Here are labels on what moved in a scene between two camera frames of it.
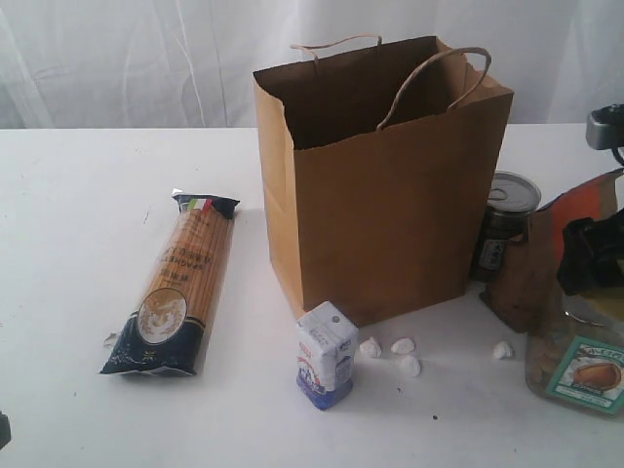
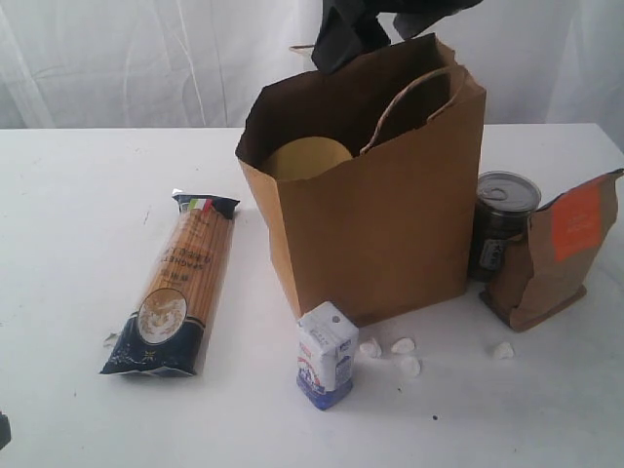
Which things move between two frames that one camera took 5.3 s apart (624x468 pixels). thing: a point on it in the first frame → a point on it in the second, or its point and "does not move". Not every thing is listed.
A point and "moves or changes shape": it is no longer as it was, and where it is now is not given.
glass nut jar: x=581 y=359 → x=303 y=157
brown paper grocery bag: x=380 y=166 moves or changes shape
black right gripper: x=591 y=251 → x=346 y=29
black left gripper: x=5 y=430 does not move
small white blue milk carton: x=327 y=338 does not move
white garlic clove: x=403 y=346 does not move
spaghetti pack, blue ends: x=165 y=331 does not move
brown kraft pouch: x=526 y=288 does not move
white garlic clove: x=409 y=366 does not move
